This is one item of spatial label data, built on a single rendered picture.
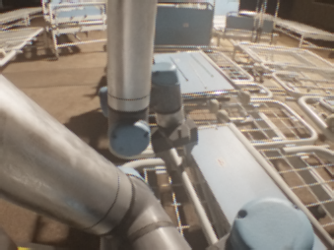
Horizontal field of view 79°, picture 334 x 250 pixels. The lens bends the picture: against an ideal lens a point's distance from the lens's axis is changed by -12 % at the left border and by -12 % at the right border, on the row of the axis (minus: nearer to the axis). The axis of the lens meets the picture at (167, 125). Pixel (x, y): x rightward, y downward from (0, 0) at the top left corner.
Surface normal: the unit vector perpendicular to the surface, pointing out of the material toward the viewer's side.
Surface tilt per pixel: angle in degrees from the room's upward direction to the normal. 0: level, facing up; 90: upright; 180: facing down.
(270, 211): 12
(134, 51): 90
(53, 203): 93
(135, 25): 90
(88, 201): 79
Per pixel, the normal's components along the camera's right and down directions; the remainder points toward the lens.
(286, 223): -0.15, -0.80
